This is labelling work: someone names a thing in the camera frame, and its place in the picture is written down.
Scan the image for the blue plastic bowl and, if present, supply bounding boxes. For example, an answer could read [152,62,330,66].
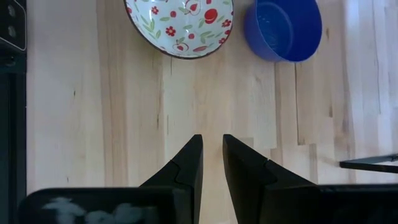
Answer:
[243,0,323,63]

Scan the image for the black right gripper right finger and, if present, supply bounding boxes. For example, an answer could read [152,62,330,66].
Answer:
[222,134,398,224]

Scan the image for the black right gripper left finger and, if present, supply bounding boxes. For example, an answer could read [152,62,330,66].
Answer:
[18,134,204,224]

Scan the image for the green bowl floral inside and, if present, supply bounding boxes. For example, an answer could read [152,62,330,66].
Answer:
[123,0,234,60]

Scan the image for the wooden shelf black metal legs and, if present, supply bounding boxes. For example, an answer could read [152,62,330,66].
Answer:
[338,0,398,174]

